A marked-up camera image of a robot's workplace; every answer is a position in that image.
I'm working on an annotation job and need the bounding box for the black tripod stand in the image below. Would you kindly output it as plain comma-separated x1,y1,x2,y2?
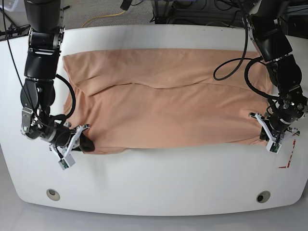
0,24,30,41

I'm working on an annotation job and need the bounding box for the left table cable grommet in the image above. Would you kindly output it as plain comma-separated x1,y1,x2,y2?
46,189,60,201

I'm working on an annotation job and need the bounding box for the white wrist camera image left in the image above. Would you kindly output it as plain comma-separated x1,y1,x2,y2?
58,126,84,170

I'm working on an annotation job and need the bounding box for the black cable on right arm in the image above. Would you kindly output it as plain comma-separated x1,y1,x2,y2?
55,74,77,121

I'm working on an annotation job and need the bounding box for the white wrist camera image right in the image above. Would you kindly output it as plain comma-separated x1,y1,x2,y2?
255,113,282,154

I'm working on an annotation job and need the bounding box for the yellow cable on floor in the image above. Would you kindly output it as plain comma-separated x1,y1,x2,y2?
81,9,126,28

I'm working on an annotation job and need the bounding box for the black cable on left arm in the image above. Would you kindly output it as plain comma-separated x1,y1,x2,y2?
213,0,250,81

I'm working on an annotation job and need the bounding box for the table cable grommet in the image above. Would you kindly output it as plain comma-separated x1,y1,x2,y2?
256,191,271,204
46,189,60,201

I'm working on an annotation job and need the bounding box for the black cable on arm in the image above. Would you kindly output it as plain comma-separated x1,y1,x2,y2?
213,0,250,81
55,74,77,121

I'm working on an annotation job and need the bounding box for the peach T-shirt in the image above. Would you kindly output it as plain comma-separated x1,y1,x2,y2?
63,49,268,154

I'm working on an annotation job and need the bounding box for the clear plastic storage box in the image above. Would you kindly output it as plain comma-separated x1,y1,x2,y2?
0,0,25,12

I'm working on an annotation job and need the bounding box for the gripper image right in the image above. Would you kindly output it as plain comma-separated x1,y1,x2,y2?
249,113,300,143

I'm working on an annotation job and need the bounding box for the right table cable grommet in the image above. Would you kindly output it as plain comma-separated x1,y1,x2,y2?
256,191,271,204

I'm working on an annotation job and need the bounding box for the red tape rectangle marking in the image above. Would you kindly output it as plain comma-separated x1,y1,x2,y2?
279,139,296,169

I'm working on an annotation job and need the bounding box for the black equipment base on floor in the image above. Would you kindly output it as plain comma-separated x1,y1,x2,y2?
151,0,217,25

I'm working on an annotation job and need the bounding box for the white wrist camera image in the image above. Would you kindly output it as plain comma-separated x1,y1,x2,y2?
255,113,282,154
58,126,84,170

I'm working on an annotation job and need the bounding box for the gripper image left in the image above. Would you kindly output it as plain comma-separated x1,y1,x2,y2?
49,124,95,158

